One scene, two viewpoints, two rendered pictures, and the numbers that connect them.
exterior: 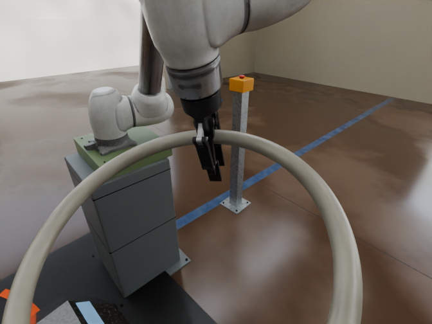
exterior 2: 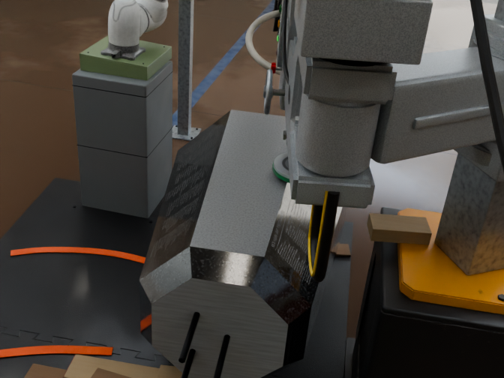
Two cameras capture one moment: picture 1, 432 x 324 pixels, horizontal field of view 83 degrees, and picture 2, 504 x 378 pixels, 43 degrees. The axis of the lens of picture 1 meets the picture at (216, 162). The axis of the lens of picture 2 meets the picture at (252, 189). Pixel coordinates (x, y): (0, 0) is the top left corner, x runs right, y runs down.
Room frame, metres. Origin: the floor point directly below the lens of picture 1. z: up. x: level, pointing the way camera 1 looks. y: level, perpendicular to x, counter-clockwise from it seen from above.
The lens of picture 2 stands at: (-1.86, 1.83, 2.02)
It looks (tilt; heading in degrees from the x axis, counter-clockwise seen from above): 31 degrees down; 324
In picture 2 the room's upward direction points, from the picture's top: 5 degrees clockwise
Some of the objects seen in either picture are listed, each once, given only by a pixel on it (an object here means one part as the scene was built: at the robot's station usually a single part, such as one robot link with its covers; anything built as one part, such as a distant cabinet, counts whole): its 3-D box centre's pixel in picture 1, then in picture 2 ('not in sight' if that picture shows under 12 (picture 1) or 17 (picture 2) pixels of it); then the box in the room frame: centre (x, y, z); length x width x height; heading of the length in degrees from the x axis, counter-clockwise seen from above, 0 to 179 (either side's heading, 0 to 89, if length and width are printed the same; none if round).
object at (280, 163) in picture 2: not in sight; (301, 166); (-0.28, 0.44, 0.88); 0.21 x 0.21 x 0.01
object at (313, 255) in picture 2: not in sight; (321, 222); (-0.82, 0.82, 1.07); 0.23 x 0.03 x 0.32; 145
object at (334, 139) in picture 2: not in sight; (337, 124); (-0.82, 0.82, 1.36); 0.19 x 0.19 x 0.20
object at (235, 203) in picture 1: (238, 149); (185, 60); (1.71, -0.17, 0.54); 0.20 x 0.20 x 1.09; 46
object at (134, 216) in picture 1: (129, 215); (126, 135); (1.12, 0.52, 0.40); 0.50 x 0.50 x 0.80; 42
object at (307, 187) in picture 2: not in sight; (321, 97); (-0.60, 0.68, 1.32); 0.74 x 0.23 x 0.49; 145
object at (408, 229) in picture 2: not in sight; (398, 229); (-0.69, 0.32, 0.81); 0.20 x 0.10 x 0.05; 54
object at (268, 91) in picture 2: not in sight; (278, 92); (-0.31, 0.61, 1.22); 0.15 x 0.10 x 0.15; 145
